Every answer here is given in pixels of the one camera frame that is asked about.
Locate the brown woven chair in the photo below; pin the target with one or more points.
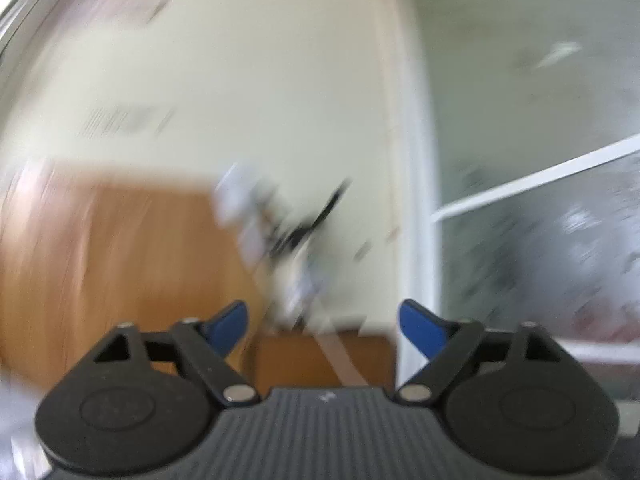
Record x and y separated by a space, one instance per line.
295 360

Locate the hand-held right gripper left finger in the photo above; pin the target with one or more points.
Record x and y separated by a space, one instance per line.
231 327

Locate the white framed glass door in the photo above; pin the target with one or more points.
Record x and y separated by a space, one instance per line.
500 135

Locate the white power socket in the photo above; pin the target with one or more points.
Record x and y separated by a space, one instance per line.
237 200

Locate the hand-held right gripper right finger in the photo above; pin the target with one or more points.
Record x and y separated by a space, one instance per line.
419 330

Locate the wooden headboard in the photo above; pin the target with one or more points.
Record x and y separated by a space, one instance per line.
125 260

